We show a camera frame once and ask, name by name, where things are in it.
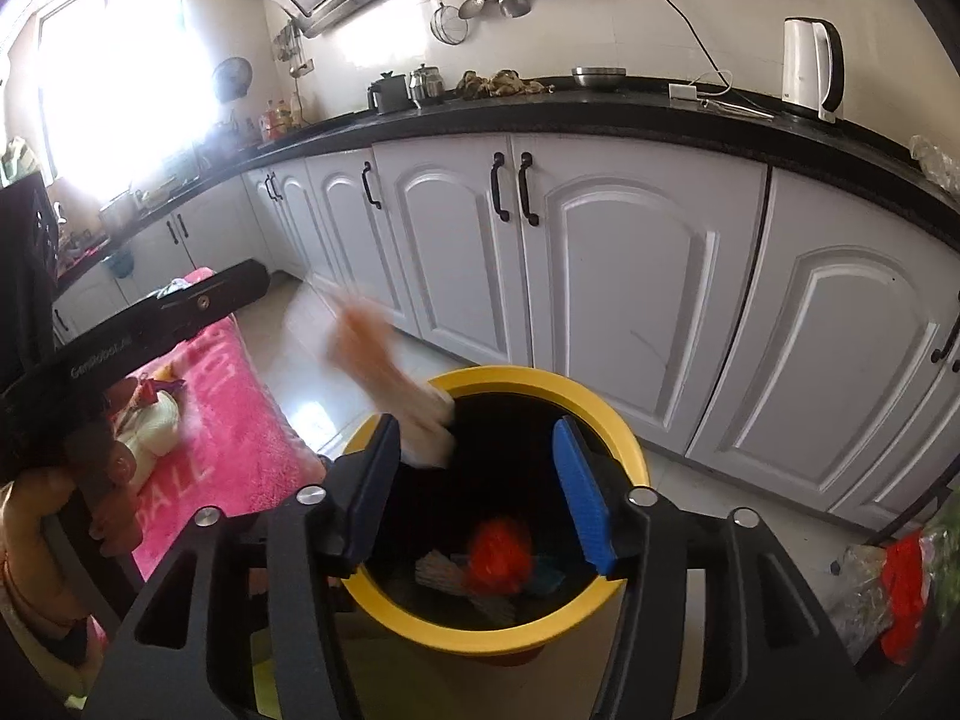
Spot steel stockpot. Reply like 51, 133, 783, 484
101, 193, 137, 234

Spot red crumpled plastic bag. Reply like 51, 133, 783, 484
465, 516, 535, 595

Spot steel teapot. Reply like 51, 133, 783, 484
409, 64, 446, 105

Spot pink printed blanket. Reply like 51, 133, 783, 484
112, 266, 327, 586

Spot cream plastic bag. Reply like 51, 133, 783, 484
120, 394, 182, 477

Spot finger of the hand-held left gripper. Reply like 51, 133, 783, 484
157, 259, 272, 338

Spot orange and white wrapper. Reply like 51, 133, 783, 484
326, 292, 460, 470

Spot black kitchen countertop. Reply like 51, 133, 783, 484
52, 79, 960, 212

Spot white electric kettle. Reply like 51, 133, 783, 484
780, 16, 845, 124

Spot clear plastic bag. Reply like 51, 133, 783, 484
910, 135, 960, 197

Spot blue round wall fan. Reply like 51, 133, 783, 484
212, 58, 253, 103

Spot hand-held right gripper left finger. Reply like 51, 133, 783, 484
82, 414, 402, 720

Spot group of sauce bottles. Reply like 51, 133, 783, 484
259, 94, 302, 143

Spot kitchen window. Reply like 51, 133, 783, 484
34, 0, 205, 190

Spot row of white cabinet doors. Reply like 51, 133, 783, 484
52, 131, 960, 533

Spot dark grey pot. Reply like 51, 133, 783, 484
367, 71, 410, 114

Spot clear bag of vegetables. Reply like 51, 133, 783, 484
829, 495, 960, 642

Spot person's left hand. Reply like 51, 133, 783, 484
0, 376, 145, 616

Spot pile of ginger roots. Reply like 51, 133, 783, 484
457, 70, 545, 101

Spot yellow green cloth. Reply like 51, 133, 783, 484
251, 622, 277, 720

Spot wire mesh strainer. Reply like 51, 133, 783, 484
430, 0, 470, 46

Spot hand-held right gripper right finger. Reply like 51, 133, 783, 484
553, 416, 886, 720

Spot striped paper wrapper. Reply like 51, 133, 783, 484
416, 550, 475, 595

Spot yellow rimmed black trash bin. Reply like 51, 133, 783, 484
341, 366, 650, 672

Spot small hanging wall tools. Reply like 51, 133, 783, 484
274, 19, 313, 77

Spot black power cable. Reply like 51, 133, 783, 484
646, 0, 775, 119

